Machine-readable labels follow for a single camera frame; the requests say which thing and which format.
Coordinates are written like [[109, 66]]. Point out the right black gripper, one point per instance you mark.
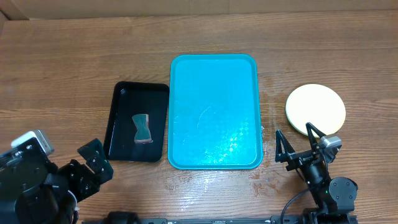
[[300, 158]]

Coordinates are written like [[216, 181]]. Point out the yellow-green plate top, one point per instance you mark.
[[316, 104]]

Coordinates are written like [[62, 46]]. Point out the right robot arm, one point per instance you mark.
[[334, 198]]

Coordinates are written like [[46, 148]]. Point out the black rectangular tray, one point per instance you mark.
[[130, 98]]

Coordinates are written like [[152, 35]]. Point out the teal plastic serving tray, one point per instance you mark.
[[214, 113]]

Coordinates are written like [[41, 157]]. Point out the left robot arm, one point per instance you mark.
[[35, 190]]

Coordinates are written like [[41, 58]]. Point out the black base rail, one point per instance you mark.
[[128, 217]]

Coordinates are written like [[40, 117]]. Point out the green bow-shaped sponge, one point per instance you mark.
[[142, 135]]

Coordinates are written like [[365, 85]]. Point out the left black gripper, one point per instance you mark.
[[88, 184]]

